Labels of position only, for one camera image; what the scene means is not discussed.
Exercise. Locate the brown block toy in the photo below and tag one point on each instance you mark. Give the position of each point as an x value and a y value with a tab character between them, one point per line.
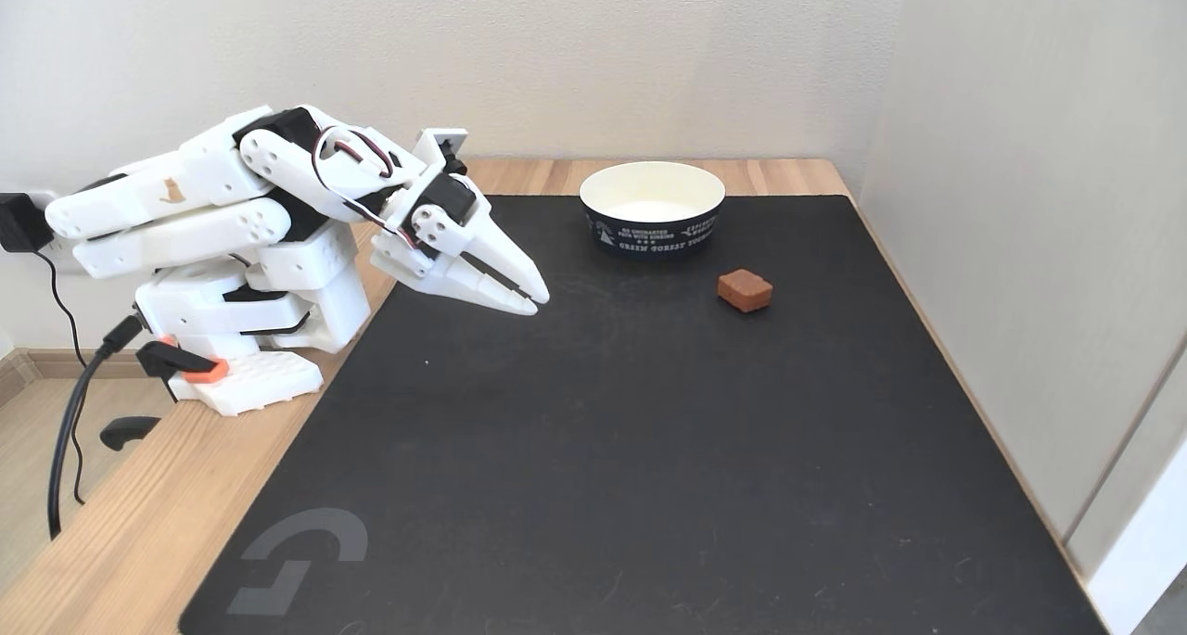
745	289

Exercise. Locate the white paper bowl dark print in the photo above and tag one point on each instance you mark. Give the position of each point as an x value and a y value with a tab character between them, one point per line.
649	210

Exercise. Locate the black desk mat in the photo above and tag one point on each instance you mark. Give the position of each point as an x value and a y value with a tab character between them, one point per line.
649	450

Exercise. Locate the black orange table clamp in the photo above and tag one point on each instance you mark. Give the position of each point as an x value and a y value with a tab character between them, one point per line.
181	361

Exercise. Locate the black power adapter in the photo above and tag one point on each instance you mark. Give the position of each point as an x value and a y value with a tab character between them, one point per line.
20	222

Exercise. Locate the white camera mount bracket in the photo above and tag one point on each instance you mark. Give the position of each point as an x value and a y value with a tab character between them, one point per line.
434	146

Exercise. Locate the white wall outlet plate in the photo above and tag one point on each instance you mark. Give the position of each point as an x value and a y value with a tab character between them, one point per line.
59	260

